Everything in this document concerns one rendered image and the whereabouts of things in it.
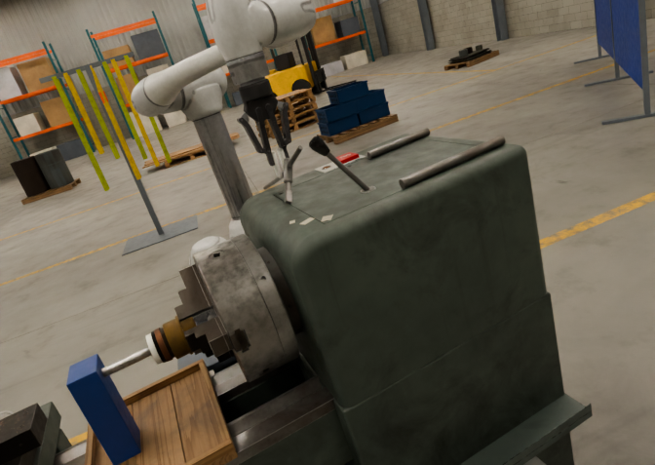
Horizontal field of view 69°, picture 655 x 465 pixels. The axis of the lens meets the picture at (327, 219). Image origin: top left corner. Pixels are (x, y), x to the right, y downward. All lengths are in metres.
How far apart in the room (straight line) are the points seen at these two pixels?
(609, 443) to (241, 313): 1.54
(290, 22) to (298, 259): 0.58
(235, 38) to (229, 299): 0.56
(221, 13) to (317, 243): 0.54
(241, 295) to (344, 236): 0.24
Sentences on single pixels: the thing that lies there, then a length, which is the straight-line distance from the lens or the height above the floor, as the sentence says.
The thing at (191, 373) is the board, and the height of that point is 0.89.
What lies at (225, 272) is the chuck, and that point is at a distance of 1.01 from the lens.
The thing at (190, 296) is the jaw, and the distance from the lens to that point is 1.13.
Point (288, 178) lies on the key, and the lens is 1.15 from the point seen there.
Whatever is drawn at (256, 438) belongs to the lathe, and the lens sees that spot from 1.13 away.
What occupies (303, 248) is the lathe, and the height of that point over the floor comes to 1.24.
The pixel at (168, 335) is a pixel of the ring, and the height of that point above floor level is 1.11.
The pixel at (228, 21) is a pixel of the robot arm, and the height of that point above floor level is 1.68.
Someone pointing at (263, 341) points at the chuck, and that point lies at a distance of 1.01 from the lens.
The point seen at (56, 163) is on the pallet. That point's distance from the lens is 13.51.
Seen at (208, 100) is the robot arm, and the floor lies 1.51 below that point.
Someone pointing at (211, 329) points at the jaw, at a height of 1.10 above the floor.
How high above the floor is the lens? 1.58
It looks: 20 degrees down
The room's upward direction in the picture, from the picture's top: 17 degrees counter-clockwise
